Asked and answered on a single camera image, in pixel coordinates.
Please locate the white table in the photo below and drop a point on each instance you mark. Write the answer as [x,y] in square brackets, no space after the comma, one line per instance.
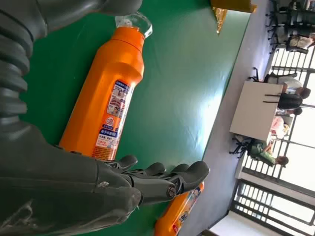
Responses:
[253,110]

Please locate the green table mat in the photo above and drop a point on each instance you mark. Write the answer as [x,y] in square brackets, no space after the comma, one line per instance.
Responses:
[177,81]

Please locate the black window railing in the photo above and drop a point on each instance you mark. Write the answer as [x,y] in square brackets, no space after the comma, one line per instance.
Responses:
[270,192]

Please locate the person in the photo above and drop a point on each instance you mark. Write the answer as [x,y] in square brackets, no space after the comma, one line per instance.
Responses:
[276,125]
[290,84]
[263,154]
[299,41]
[288,101]

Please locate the black office chair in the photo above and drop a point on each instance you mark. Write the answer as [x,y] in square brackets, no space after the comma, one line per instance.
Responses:
[272,14]
[239,146]
[255,76]

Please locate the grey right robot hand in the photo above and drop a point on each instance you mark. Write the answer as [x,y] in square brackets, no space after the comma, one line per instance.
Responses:
[49,189]

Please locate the yellow taped cardboard box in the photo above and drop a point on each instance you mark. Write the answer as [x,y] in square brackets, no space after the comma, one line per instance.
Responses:
[220,14]

